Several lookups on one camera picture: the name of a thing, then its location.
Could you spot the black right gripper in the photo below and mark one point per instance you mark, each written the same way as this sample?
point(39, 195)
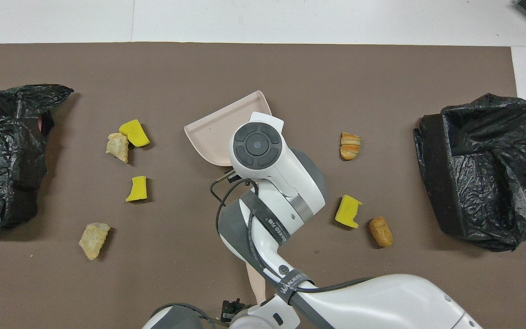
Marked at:
point(230, 176)

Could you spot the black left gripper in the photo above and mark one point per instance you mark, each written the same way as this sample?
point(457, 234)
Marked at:
point(234, 310)

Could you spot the beige hand brush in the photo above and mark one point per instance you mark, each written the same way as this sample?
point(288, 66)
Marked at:
point(256, 281)

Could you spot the beige plastic dustpan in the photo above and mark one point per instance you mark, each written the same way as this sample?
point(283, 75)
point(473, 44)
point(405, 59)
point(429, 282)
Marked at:
point(213, 132)

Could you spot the small yellow green sponge piece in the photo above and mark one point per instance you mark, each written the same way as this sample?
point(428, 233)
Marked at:
point(137, 189)

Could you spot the large yellow sponge piece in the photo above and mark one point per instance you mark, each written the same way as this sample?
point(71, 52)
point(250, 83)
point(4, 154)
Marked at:
point(134, 132)

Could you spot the pale crusty bread chunk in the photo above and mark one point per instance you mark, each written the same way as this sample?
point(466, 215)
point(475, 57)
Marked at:
point(118, 147)

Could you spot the notched yellow sponge piece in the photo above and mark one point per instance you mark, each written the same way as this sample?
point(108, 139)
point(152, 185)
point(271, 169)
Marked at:
point(347, 211)

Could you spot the short striped croissant piece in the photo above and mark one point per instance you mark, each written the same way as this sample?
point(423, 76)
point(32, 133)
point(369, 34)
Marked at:
point(349, 147)

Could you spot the long ridged croissant piece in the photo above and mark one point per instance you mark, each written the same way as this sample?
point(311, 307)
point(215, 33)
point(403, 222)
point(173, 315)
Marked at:
point(93, 241)

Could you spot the brown oval bread roll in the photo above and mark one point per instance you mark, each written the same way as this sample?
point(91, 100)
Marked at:
point(381, 232)

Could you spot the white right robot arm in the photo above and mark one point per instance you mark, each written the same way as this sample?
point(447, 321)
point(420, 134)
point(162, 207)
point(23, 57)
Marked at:
point(281, 183)

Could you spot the brown table mat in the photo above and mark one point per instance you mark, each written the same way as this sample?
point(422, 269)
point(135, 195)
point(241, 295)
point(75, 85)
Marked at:
point(107, 68)

